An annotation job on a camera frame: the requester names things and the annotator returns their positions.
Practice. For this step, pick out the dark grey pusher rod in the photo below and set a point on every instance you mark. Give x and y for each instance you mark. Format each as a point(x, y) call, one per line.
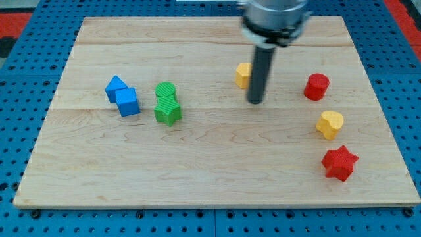
point(262, 60)

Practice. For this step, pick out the yellow hexagon block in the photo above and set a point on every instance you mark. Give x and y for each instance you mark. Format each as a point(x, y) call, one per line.
point(242, 75)

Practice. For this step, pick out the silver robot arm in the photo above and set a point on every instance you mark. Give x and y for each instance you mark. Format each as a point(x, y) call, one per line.
point(270, 24)

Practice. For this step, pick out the red cylinder block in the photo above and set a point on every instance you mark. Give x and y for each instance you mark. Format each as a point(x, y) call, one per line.
point(316, 87)

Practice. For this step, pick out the yellow heart block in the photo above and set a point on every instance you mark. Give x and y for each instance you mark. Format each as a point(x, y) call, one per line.
point(329, 124)

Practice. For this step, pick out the green cylinder block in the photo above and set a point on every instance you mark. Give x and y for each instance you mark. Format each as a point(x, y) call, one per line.
point(166, 90)

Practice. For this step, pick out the green star block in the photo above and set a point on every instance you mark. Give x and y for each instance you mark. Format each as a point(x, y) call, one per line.
point(168, 110)

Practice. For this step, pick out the wooden board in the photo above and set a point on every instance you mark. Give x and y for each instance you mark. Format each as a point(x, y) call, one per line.
point(223, 152)

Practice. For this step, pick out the red star block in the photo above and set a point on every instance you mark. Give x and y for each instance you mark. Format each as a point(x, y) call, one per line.
point(339, 163)

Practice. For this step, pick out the blue cube block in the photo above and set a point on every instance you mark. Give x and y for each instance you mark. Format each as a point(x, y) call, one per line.
point(126, 100)

